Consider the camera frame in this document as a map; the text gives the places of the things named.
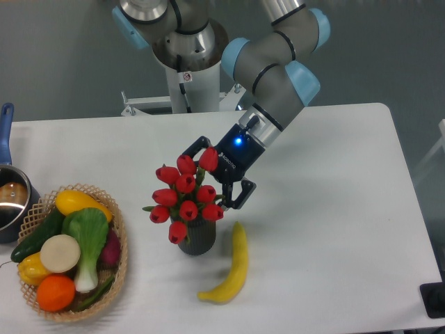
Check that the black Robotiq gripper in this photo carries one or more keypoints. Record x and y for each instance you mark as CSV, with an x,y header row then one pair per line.
x,y
236,152

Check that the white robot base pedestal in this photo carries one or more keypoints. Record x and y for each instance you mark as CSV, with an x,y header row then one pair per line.
x,y
192,68

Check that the dark grey ribbed vase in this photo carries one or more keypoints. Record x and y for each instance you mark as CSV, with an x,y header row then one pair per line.
x,y
193,237

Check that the white round radish slice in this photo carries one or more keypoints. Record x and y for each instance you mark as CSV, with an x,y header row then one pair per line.
x,y
60,253

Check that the green bok choy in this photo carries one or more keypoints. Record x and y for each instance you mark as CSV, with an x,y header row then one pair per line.
x,y
89,227

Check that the white frame at right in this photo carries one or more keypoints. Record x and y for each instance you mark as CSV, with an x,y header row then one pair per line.
x,y
431,159

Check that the purple sweet potato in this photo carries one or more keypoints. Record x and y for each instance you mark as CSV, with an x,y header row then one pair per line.
x,y
111,252

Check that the black device at edge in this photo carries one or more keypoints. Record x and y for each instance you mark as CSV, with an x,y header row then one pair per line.
x,y
433,299

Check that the yellow banana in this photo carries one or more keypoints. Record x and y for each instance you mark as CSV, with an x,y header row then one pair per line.
x,y
234,282

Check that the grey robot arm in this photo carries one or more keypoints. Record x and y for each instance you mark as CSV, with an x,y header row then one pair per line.
x,y
270,69

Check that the yellow bell pepper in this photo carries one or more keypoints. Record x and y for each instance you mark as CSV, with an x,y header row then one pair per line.
x,y
32,271

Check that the blue saucepan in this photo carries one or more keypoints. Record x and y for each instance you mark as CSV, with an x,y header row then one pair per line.
x,y
17,193

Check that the woven wicker basket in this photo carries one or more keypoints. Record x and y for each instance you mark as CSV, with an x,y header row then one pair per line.
x,y
110,275

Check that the green chili pepper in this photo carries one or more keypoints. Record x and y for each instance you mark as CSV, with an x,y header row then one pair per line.
x,y
101,290

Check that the green cucumber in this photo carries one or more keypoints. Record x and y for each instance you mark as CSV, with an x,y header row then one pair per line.
x,y
50,227

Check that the orange fruit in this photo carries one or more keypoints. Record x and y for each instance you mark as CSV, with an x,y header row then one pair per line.
x,y
55,292

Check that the red tulip bouquet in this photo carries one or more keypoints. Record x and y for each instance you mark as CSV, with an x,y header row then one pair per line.
x,y
186,198

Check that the yellow squash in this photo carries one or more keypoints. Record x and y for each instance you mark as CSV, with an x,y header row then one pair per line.
x,y
69,201

